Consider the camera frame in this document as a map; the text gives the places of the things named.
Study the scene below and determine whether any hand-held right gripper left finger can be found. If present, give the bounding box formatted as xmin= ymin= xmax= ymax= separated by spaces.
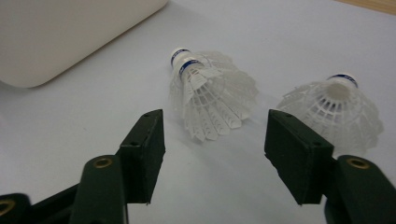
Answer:
xmin=68 ymin=108 xmax=166 ymax=224

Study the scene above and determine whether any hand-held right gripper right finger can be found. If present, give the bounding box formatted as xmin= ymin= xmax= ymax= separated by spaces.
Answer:
xmin=264 ymin=108 xmax=396 ymax=224

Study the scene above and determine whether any white plastic shuttlecock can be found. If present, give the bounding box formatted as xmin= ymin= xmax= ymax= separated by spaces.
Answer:
xmin=177 ymin=58 xmax=244 ymax=143
xmin=276 ymin=73 xmax=385 ymax=158
xmin=169 ymin=47 xmax=260 ymax=120

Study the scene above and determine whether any white plastic storage bin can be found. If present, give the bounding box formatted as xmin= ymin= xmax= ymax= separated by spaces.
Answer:
xmin=0 ymin=0 xmax=169 ymax=89

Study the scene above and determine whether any wooden table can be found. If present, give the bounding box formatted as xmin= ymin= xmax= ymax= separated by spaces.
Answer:
xmin=334 ymin=0 xmax=396 ymax=17

